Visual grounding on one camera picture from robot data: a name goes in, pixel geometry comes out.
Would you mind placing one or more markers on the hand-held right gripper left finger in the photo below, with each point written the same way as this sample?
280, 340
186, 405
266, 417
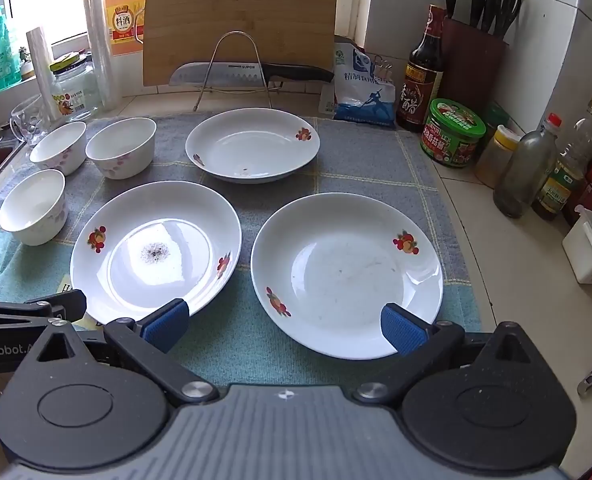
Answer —
168, 322

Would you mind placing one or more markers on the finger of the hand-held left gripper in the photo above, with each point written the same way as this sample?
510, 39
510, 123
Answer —
51, 305

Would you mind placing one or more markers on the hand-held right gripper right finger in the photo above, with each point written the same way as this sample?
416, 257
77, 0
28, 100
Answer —
403, 332

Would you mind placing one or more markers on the white floral bowl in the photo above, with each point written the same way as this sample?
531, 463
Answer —
58, 152
31, 210
121, 150

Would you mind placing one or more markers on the white floral bowls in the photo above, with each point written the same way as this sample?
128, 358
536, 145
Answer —
151, 240

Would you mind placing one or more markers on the white fruit-print plate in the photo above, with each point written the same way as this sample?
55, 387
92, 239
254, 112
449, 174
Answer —
336, 270
251, 147

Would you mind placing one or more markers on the grey green checked cloth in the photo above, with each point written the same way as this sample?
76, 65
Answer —
256, 196

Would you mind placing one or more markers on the clear glass mug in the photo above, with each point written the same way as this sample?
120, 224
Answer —
31, 120

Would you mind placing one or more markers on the yellow-lidded spice jar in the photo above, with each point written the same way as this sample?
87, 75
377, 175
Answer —
493, 160

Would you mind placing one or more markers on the red-capped glass bottle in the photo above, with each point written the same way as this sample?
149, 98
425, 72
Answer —
521, 175

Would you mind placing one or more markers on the green-lidded sauce jar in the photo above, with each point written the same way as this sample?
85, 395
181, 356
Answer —
451, 135

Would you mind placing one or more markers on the green-lidded glass jar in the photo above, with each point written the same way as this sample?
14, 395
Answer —
73, 95

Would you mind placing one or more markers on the white plastic box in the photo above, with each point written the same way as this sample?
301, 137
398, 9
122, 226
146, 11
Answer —
591, 250

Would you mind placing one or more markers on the yellow-capped plastic oil bottle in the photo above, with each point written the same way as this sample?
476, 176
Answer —
558, 190

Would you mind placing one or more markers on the small potted plant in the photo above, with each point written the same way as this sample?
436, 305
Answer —
26, 62

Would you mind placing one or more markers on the short clear plastic roll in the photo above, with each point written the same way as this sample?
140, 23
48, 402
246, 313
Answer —
38, 65

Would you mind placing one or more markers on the dark green jar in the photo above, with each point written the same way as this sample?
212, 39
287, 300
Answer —
497, 117

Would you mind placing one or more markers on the white blue salt bag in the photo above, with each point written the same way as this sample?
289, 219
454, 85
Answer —
361, 95

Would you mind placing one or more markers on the dark vinegar bottle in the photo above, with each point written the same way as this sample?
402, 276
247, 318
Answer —
418, 85

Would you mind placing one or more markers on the tall clear plastic roll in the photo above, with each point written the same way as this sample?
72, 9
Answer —
98, 50

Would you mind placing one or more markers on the metal binder clip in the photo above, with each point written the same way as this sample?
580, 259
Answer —
382, 66

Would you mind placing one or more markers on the dark red knife block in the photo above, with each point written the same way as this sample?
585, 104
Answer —
476, 70

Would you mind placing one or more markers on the yellow cooking wine bottle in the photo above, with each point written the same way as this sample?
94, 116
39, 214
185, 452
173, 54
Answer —
123, 20

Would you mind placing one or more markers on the bamboo cutting board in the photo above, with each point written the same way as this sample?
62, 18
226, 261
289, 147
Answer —
241, 5

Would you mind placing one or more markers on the black kitchen scissors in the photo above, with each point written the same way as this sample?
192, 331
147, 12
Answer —
510, 12

